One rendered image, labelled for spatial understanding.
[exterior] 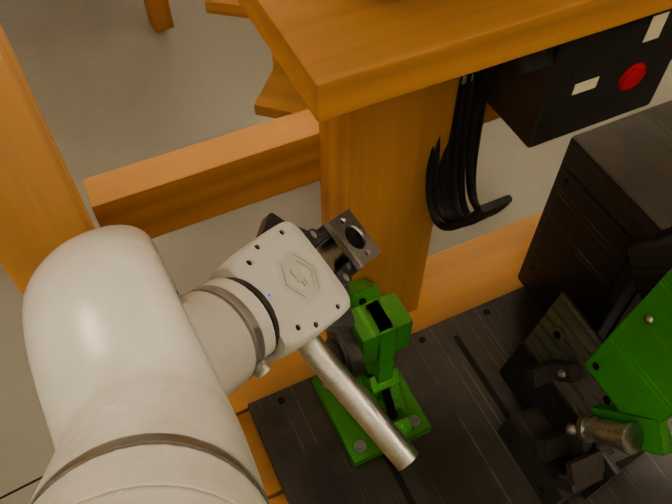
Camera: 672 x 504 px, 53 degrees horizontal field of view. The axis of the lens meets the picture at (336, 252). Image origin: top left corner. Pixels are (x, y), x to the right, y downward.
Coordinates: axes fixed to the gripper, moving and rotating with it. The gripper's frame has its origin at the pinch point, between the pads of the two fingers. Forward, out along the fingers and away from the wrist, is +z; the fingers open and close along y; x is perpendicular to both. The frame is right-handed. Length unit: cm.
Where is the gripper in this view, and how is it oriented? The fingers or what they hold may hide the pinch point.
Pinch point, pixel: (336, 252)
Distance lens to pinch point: 67.0
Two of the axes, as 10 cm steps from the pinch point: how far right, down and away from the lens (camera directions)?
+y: -6.0, -8.0, 0.2
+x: -6.1, 4.8, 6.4
